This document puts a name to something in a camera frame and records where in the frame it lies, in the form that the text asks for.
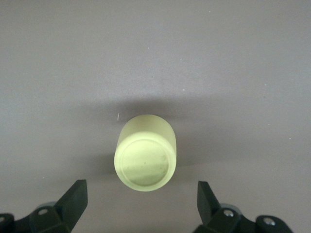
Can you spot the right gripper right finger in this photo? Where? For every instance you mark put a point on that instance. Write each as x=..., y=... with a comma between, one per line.
x=211, y=218

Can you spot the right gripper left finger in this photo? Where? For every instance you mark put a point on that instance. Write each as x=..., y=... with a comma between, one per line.
x=63, y=211

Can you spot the yellow plastic cup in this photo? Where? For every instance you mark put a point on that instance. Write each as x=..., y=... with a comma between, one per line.
x=145, y=157

